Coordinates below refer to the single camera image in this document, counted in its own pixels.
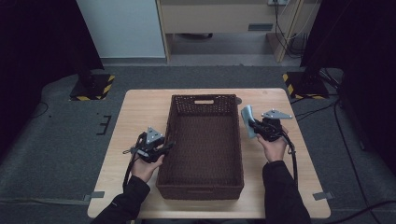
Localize person's left hand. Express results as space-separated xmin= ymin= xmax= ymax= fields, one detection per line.
xmin=130 ymin=154 xmax=165 ymax=184

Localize brown woven basket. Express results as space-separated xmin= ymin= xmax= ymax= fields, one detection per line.
xmin=155 ymin=93 xmax=245 ymax=201

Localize right hand-held gripper cable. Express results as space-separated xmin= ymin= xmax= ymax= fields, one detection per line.
xmin=279 ymin=130 xmax=300 ymax=189

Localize hand-held gripper cable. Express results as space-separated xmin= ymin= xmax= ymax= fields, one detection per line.
xmin=279 ymin=130 xmax=300 ymax=189
xmin=121 ymin=132 xmax=148 ymax=190

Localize hanging white cable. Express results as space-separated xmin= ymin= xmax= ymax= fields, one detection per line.
xmin=278 ymin=0 xmax=320 ymax=41

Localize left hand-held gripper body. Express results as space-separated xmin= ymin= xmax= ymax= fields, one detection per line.
xmin=135 ymin=126 xmax=166 ymax=164

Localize thin black cable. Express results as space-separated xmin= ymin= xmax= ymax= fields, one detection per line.
xmin=333 ymin=98 xmax=376 ymax=224
xmin=25 ymin=100 xmax=50 ymax=121
xmin=329 ymin=200 xmax=396 ymax=224
xmin=293 ymin=103 xmax=338 ymax=122

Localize hanging black cable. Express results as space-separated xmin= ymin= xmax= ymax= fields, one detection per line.
xmin=273 ymin=0 xmax=304 ymax=60

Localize black curtain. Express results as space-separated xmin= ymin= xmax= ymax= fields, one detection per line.
xmin=0 ymin=0 xmax=106 ymax=158
xmin=299 ymin=0 xmax=396 ymax=176

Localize person's right hand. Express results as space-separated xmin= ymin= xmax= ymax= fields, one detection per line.
xmin=256 ymin=125 xmax=290 ymax=163

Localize black tape marks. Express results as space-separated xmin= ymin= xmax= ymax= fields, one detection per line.
xmin=95 ymin=114 xmax=112 ymax=136

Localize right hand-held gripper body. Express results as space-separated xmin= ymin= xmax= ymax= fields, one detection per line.
xmin=256 ymin=108 xmax=293 ymax=143

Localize left hand-held gripper cable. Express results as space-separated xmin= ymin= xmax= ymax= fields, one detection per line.
xmin=121 ymin=132 xmax=148 ymax=190

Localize black stand base striped edges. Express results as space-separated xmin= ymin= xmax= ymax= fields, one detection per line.
xmin=281 ymin=71 xmax=331 ymax=101
xmin=68 ymin=73 xmax=116 ymax=102

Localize white cabinet panel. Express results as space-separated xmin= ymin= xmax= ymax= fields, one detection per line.
xmin=76 ymin=0 xmax=166 ymax=60

